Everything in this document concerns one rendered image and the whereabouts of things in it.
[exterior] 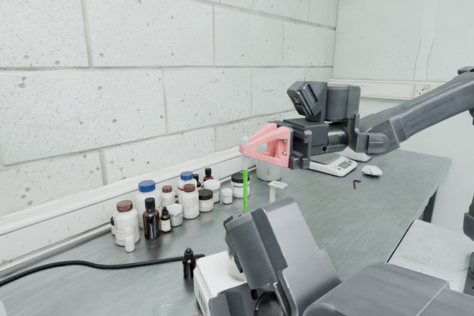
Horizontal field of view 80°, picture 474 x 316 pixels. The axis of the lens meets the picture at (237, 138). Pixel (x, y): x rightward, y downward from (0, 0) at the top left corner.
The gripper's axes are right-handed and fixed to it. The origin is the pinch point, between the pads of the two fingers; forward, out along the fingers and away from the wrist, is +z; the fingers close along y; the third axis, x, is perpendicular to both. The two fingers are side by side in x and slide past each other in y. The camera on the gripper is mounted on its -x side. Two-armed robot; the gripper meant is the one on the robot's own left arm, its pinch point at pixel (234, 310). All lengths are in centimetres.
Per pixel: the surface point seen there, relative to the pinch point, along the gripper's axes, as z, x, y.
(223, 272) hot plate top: 12.7, -4.6, -3.4
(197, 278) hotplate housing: 16.4, -4.8, 0.8
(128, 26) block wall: 21, -74, 5
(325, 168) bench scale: 54, -30, -71
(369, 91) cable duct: 56, -70, -124
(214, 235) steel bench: 36.9, -13.3, -10.3
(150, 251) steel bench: 37.1, -13.6, 6.7
